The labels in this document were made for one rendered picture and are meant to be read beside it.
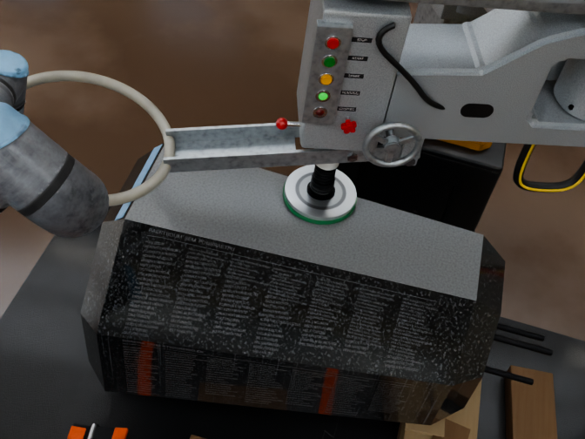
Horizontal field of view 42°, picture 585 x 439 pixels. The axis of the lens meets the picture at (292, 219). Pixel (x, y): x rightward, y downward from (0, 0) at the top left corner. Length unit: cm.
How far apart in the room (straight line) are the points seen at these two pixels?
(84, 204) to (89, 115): 254
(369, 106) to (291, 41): 237
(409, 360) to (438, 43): 85
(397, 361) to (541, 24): 95
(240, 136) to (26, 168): 108
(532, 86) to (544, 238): 169
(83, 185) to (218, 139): 101
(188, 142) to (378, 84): 60
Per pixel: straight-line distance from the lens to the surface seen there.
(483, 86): 193
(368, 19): 174
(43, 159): 118
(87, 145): 359
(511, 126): 205
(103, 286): 225
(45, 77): 226
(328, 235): 219
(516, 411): 292
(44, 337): 296
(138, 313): 222
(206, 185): 228
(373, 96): 188
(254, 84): 392
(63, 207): 119
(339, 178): 230
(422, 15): 269
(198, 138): 217
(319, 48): 175
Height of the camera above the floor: 249
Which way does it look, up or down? 49 degrees down
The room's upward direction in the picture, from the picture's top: 10 degrees clockwise
